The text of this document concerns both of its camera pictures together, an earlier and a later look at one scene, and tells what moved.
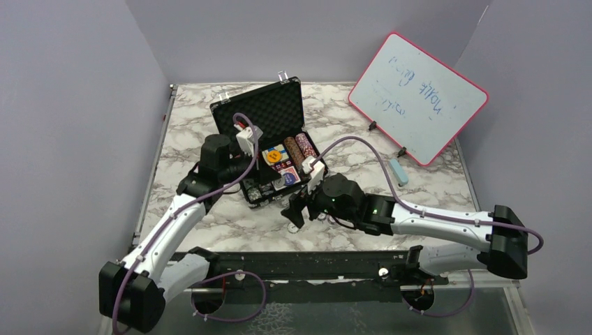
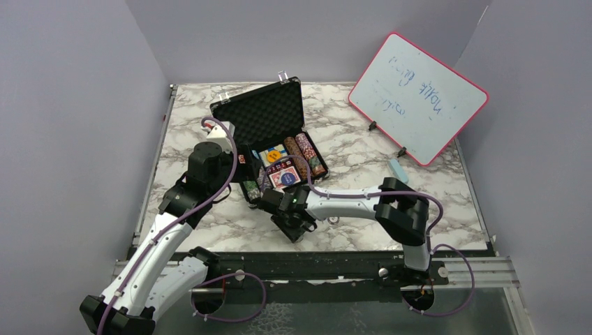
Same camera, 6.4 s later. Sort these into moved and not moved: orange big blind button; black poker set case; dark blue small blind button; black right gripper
Moved: black right gripper
Not moved: dark blue small blind button; orange big blind button; black poker set case
